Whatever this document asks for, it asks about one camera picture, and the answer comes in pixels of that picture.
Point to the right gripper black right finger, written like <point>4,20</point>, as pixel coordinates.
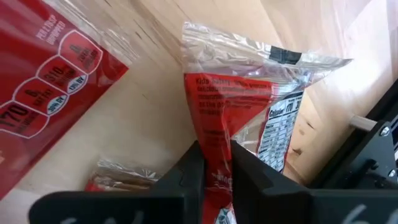
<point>264,193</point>

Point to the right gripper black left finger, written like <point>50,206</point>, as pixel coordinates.
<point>180,193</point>

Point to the red popcorn bag clear wrapper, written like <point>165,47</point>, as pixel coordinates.
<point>224,102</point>
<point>118,179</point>
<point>46,93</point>

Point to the tan cylindrical peg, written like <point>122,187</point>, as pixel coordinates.
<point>362,123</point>

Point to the black aluminium table frame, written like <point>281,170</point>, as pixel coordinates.
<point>367,161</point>

